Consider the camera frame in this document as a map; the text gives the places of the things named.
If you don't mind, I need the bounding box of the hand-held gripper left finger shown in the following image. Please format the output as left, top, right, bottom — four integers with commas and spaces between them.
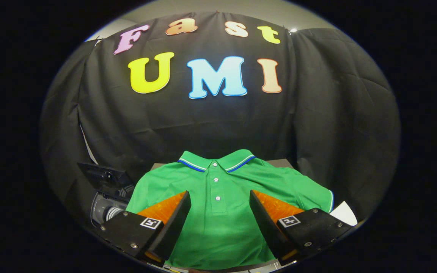
96, 191, 192, 267

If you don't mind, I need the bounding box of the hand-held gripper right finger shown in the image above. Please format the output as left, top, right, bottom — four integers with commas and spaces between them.
249, 190, 354, 266

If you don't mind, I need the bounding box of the green polo shirt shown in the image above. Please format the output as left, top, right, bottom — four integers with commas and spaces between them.
126, 149, 335, 270

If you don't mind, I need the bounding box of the silver door black cabinet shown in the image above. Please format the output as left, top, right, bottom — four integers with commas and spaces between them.
151, 158, 294, 170

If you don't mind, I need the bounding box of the white appliance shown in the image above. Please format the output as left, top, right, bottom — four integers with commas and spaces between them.
330, 201, 358, 226

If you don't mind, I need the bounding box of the black backdrop cloth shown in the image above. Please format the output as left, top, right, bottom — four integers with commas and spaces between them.
39, 11, 401, 228

